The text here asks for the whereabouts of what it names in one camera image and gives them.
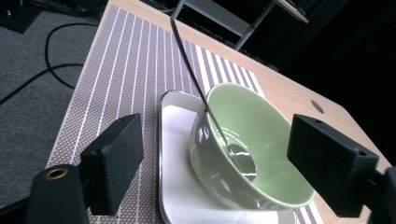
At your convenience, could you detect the light green bowl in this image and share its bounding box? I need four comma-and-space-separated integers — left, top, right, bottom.
188, 82, 317, 211

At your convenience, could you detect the white metal stand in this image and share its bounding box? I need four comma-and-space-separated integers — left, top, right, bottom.
171, 0, 310, 52

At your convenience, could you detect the black stand base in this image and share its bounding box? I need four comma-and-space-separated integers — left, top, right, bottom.
0, 0, 42, 35

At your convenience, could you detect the black floor cable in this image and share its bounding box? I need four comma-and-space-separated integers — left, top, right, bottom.
0, 22, 100, 105

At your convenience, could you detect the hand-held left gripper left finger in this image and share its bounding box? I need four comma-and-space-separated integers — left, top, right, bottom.
79, 113, 145, 217

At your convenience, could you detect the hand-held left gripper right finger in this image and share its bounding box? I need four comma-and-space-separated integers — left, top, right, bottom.
287, 114, 380, 218

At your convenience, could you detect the grey striped placemat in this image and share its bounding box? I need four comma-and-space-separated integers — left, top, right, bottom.
46, 4, 325, 224

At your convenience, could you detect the black long-handled spoon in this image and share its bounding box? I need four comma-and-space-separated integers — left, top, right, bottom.
169, 14, 250, 161

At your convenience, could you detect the white square plate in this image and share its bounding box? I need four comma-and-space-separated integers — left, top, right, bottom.
158, 90, 297, 224

